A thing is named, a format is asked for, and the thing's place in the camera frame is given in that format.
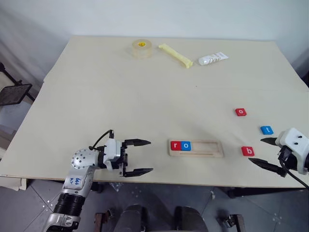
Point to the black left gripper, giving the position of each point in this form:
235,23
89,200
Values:
124,159

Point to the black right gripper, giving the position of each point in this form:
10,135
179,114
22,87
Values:
288,159

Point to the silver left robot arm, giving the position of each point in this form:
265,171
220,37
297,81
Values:
78,169

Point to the red letter b block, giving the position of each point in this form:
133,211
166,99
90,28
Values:
247,151

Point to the blue letter t block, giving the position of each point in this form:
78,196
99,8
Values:
267,130

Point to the red letter r block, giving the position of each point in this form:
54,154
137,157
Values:
175,145

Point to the red letter o block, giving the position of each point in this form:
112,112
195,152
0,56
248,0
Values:
241,112

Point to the blue letter o block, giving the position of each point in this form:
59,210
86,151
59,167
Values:
186,145

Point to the wooden letter tray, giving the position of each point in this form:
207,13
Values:
207,154

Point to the dark rounded shape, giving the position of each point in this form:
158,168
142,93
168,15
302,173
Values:
131,218
188,218

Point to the clear tape roll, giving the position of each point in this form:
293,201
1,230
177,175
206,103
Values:
142,49

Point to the yellow plastic stick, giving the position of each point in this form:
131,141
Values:
175,55

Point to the white squeeze tube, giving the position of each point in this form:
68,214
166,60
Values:
211,59

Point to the white board under table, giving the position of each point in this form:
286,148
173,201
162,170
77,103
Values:
12,181

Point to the black stand with flat plate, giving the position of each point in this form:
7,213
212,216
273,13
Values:
13,94

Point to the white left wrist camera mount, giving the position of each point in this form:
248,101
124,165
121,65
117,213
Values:
111,151

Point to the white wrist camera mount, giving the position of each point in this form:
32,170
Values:
111,151
293,140

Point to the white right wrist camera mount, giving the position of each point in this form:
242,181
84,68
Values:
293,140

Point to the caster wheel frame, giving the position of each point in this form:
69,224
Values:
231,221
103,218

